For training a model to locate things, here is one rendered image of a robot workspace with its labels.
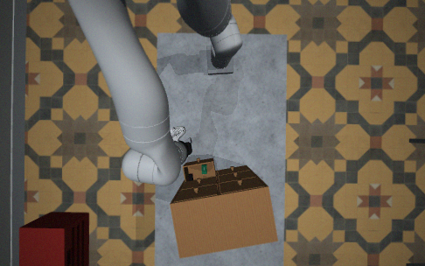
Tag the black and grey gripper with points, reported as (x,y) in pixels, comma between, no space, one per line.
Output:
(186,148)

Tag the brown wooden chest of drawers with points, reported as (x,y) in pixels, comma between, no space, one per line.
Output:
(225,221)

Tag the brown wooden drawer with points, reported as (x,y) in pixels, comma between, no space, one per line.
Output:
(199,182)
(240,185)
(196,192)
(233,169)
(195,169)
(235,176)

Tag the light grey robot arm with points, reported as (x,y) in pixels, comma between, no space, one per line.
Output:
(138,94)

